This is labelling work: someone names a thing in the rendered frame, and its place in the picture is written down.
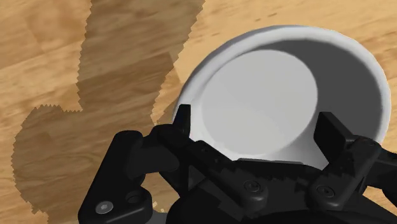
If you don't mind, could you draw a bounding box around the white bowl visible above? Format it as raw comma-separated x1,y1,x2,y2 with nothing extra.
172,25,392,170

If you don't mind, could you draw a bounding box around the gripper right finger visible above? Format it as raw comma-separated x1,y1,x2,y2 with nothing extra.
307,111,397,212

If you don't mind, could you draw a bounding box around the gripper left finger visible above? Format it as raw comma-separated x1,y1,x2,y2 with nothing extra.
77,104,269,224

